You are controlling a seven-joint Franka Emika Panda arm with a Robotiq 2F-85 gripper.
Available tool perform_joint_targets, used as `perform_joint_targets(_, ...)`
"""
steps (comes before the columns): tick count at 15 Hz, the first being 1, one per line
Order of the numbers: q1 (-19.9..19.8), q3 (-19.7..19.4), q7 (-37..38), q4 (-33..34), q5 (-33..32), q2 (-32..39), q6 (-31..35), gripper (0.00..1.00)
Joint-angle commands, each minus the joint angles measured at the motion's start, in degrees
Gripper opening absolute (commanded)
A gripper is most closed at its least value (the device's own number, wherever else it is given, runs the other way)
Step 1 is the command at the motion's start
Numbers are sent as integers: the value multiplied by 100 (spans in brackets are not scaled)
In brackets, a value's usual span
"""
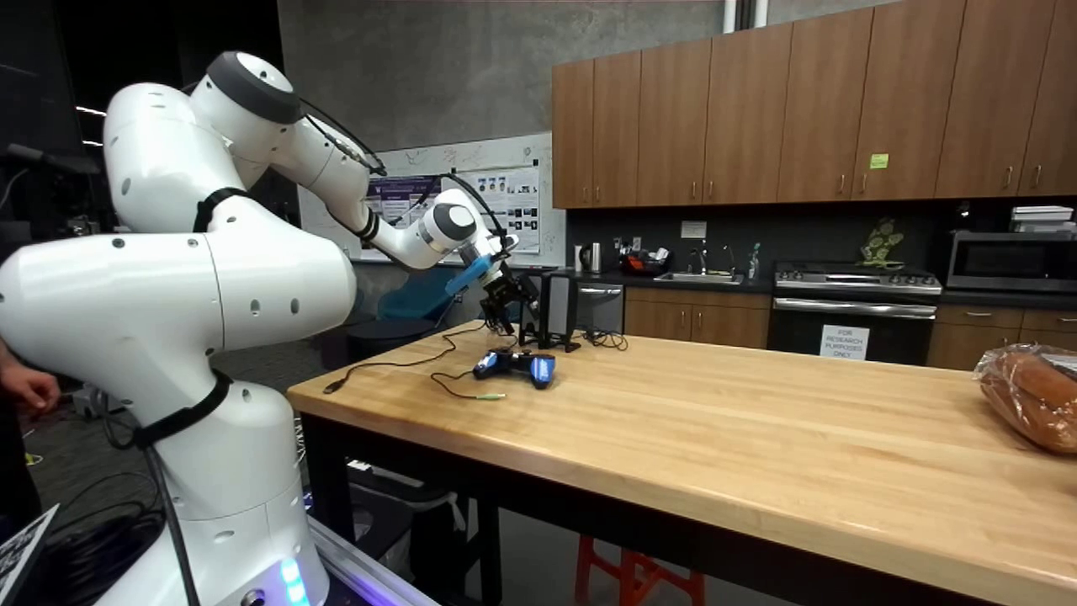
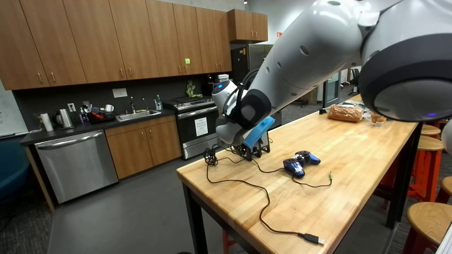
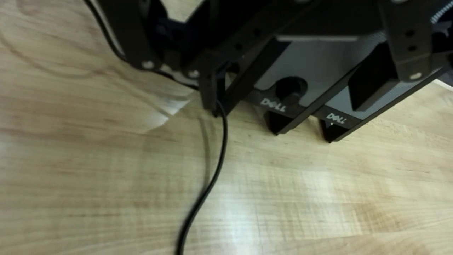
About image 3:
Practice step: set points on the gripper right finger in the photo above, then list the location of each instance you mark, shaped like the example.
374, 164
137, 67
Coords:
405, 42

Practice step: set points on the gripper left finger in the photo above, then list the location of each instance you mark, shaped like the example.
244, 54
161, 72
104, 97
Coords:
138, 39

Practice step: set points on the black monitor with stand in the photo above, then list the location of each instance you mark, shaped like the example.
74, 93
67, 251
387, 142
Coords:
337, 119
318, 63

